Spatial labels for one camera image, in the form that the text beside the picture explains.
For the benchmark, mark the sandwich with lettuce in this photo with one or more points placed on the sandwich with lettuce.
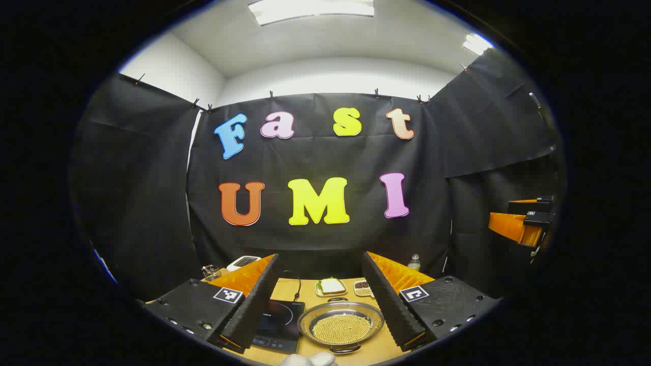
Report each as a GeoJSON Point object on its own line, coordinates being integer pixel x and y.
{"type": "Point", "coordinates": [331, 286]}

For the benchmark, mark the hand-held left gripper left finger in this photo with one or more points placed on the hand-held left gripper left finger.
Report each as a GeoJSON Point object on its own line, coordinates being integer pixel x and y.
{"type": "Point", "coordinates": [257, 310]}

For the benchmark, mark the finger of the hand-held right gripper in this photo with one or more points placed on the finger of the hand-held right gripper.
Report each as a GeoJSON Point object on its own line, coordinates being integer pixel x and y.
{"type": "Point", "coordinates": [531, 206]}
{"type": "Point", "coordinates": [513, 226]}

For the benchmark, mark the pile of soybeans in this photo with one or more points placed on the pile of soybeans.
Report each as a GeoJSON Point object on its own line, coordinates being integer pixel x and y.
{"type": "Point", "coordinates": [341, 328]}

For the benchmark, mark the ceiling light panel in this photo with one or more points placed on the ceiling light panel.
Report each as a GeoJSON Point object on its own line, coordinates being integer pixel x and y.
{"type": "Point", "coordinates": [310, 9]}
{"type": "Point", "coordinates": [476, 44]}

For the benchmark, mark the pale rectangular plate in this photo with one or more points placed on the pale rectangular plate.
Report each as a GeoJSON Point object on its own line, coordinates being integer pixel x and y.
{"type": "Point", "coordinates": [318, 291]}

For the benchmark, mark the white toaster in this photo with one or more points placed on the white toaster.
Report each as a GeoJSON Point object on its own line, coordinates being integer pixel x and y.
{"type": "Point", "coordinates": [243, 263]}

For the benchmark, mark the black induction cooktop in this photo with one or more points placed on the black induction cooktop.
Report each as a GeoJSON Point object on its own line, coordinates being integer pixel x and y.
{"type": "Point", "coordinates": [279, 317]}

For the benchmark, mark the white fuzzy cloth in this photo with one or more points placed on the white fuzzy cloth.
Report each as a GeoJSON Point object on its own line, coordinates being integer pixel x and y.
{"type": "Point", "coordinates": [307, 360]}

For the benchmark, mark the row of backdrop clips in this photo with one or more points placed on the row of backdrop clips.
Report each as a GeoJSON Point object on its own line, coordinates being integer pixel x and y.
{"type": "Point", "coordinates": [376, 93]}

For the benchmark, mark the white divided tray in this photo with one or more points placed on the white divided tray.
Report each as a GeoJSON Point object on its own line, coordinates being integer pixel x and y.
{"type": "Point", "coordinates": [362, 288]}

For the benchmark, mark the green label drink bottle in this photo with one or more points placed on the green label drink bottle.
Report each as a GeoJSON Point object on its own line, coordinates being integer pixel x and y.
{"type": "Point", "coordinates": [414, 264]}

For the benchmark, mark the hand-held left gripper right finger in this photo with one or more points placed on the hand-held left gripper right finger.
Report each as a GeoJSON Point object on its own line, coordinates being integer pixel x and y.
{"type": "Point", "coordinates": [389, 310]}

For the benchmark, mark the stainless steel pot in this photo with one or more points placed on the stainless steel pot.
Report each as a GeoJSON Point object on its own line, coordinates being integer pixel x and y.
{"type": "Point", "coordinates": [310, 323]}

